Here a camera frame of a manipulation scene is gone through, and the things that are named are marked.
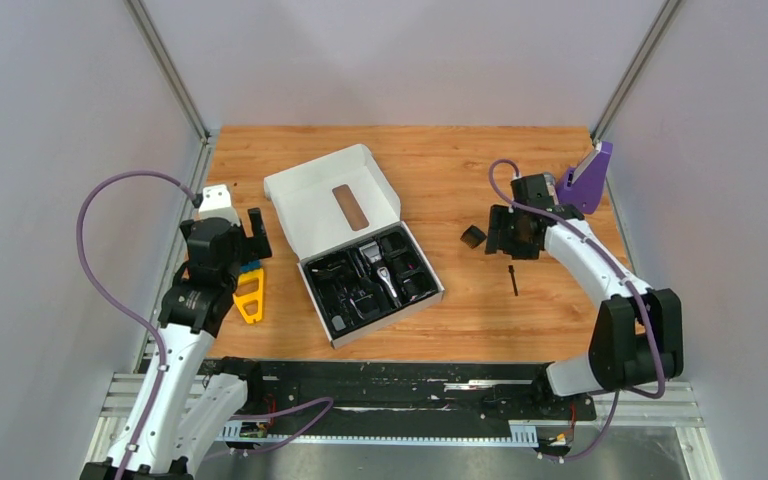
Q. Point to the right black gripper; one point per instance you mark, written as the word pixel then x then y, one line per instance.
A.
pixel 498 217

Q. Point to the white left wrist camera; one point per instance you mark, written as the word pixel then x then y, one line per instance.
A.
pixel 217 203

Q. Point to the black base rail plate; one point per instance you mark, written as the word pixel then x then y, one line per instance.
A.
pixel 418 401

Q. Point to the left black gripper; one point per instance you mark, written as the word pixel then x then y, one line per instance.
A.
pixel 253 247

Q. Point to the small clear oil bottle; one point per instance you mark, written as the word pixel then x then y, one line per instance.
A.
pixel 338 323

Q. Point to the purple wedge stand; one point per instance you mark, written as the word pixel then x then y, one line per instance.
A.
pixel 583 185

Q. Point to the white box with black tray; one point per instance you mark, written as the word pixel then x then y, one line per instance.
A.
pixel 328 208

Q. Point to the black clipper guard comb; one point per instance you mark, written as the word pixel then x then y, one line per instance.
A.
pixel 473 237

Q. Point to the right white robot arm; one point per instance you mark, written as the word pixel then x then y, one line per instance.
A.
pixel 637 340

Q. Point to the red blue toy block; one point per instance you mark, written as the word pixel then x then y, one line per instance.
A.
pixel 250 267

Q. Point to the black cleaning brush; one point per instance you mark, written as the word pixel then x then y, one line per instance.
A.
pixel 512 275

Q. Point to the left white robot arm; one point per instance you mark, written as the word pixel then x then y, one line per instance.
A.
pixel 163 438

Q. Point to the black silver hair clipper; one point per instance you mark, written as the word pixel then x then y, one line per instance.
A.
pixel 372 253

